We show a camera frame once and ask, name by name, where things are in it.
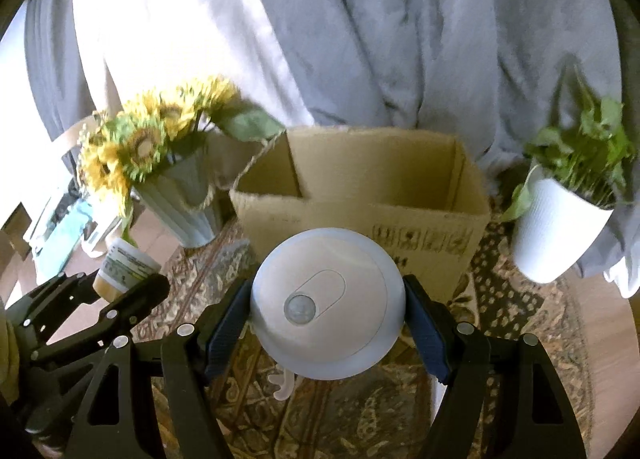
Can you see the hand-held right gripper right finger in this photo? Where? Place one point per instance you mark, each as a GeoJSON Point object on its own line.
{"type": "Point", "coordinates": [425, 329]}

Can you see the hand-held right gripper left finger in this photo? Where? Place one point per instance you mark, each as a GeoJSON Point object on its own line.
{"type": "Point", "coordinates": [227, 334]}

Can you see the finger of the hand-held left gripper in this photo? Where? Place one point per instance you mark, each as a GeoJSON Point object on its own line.
{"type": "Point", "coordinates": [135, 299]}
{"type": "Point", "coordinates": [55, 291]}

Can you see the jar with cork lid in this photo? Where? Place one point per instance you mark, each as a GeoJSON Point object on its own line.
{"type": "Point", "coordinates": [127, 264]}

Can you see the white round sensor light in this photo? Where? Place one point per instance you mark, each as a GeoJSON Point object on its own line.
{"type": "Point", "coordinates": [330, 299]}

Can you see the cardboard box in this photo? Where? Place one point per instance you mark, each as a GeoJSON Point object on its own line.
{"type": "Point", "coordinates": [345, 219]}

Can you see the blue cloth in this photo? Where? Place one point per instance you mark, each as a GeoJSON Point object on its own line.
{"type": "Point", "coordinates": [65, 234]}

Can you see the ribbed green glass vase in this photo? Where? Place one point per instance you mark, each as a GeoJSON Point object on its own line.
{"type": "Point", "coordinates": [185, 209]}

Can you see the patterned table runner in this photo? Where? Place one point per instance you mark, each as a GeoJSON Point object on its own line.
{"type": "Point", "coordinates": [350, 419]}

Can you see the sunflower bouquet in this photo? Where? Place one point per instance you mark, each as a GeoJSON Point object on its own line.
{"type": "Point", "coordinates": [140, 144]}

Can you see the green plant in white pot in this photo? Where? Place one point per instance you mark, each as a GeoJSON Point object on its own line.
{"type": "Point", "coordinates": [555, 239]}

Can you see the pale pink curtain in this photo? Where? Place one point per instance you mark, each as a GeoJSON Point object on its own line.
{"type": "Point", "coordinates": [165, 14]}

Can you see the grey curtain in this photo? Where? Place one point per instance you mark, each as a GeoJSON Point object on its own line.
{"type": "Point", "coordinates": [400, 39]}

